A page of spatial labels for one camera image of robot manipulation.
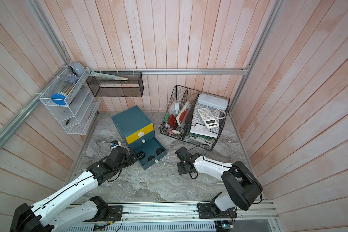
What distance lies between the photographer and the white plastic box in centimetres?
95

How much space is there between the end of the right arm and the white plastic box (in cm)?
39

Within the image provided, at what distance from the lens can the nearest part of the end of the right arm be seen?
65 cm
